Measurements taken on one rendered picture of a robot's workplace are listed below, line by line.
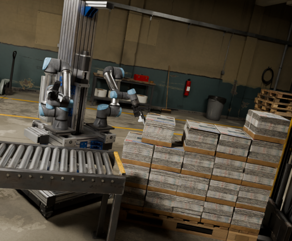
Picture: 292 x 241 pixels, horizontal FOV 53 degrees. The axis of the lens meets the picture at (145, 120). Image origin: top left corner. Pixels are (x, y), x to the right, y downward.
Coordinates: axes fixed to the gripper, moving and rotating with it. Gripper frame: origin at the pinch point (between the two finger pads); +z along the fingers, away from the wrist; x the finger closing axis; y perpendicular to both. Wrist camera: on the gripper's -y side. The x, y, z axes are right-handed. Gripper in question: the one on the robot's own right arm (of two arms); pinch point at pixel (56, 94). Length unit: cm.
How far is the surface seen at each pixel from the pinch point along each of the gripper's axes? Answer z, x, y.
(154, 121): -17, -94, 6
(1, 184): 40, 23, 57
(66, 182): 45, -14, 48
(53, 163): 27, -7, 43
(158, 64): -645, -364, -71
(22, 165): 32, 13, 46
